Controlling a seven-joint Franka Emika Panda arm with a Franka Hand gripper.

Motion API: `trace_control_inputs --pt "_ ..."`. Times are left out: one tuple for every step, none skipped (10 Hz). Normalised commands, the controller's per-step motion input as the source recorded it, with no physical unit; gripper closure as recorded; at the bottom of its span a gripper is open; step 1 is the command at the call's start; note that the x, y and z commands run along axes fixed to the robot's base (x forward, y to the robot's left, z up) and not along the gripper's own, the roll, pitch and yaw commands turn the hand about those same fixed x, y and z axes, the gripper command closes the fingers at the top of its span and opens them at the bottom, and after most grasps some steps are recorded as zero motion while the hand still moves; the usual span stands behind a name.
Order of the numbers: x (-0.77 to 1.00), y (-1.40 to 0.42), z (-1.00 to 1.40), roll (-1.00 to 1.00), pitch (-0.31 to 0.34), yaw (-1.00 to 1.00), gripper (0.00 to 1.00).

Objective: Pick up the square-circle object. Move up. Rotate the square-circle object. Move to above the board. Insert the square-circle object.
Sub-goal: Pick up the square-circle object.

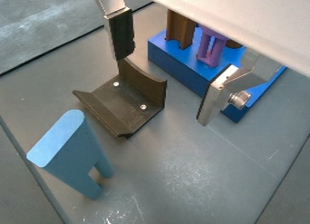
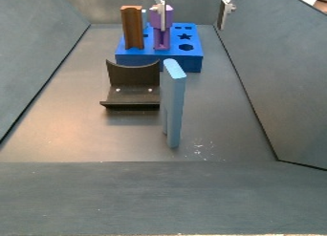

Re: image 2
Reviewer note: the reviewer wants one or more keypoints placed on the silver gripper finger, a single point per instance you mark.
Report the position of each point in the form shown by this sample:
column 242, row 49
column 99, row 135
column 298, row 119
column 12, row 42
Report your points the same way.
column 227, row 7
column 158, row 15

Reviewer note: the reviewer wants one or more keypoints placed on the blue shape sorter board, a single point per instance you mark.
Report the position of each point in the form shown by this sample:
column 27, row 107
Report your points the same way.
column 184, row 49

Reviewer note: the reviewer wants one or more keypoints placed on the tall brown notched block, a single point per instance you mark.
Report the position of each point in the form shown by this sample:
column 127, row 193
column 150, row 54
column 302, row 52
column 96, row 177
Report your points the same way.
column 132, row 26

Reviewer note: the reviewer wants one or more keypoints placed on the purple pentagon peg block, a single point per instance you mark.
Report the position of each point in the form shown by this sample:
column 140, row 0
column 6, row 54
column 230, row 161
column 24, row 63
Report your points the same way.
column 162, row 36

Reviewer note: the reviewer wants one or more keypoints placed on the black curved stand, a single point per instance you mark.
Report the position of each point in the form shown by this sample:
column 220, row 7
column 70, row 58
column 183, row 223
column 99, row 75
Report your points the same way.
column 134, row 86

